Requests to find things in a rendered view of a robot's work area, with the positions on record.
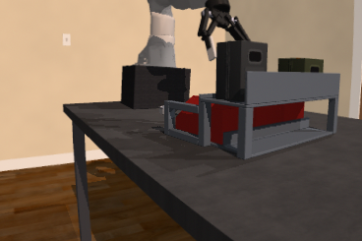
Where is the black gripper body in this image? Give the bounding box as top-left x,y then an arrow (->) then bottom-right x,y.
205,0 -> 232,29

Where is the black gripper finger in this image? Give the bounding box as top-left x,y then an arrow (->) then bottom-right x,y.
225,15 -> 251,41
198,8 -> 223,61

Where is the olive green case with orange latches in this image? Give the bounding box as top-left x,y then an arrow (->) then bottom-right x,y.
278,58 -> 324,73

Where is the grey metal shelf frame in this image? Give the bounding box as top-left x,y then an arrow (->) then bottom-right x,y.
159,71 -> 340,160

